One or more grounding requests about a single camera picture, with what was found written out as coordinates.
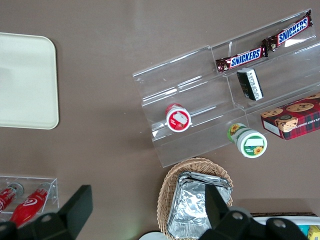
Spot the oval tan wicker basket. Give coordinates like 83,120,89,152
156,156,235,238

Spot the teal snack packet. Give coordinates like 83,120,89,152
297,224,311,235

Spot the green lid yogurt cup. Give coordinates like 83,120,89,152
226,122,269,159

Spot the clear acrylic step display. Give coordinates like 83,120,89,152
132,8,320,169

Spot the white rectangular snack tray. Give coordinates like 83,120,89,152
250,215,320,240

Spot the red cola bottle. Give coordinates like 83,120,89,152
9,183,53,228
0,181,25,214

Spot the beige plastic serving tray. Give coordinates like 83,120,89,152
0,32,60,131

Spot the stack of foil trays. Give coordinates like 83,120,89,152
167,170,234,240

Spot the Snickers chocolate bar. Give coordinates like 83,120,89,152
261,9,314,52
215,45,269,75

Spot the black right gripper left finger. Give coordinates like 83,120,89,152
57,184,94,240

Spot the red tartan cookie box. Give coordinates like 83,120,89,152
260,92,320,142

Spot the clear acrylic bottle rack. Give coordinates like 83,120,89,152
0,174,60,224

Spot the black white chocolate packet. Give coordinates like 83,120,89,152
236,67,265,102

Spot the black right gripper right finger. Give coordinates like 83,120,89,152
204,185,229,231

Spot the yellow snack packet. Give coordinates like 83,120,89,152
308,224,320,240

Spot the red lid yogurt cup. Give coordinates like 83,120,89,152
165,103,193,133

